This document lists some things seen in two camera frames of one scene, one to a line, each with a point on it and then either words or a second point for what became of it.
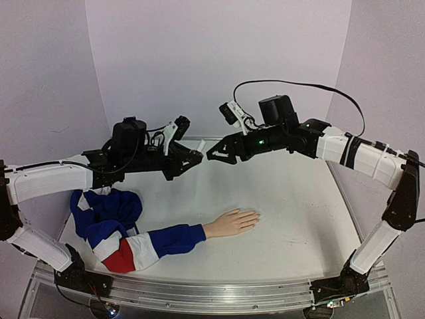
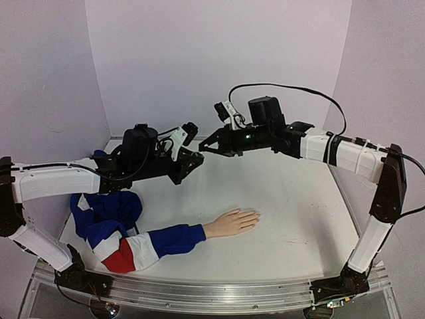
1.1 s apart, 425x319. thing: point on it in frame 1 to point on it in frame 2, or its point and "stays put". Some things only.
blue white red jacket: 107,219 stays put
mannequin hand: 231,222 stays put
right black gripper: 240,147 to 222,142
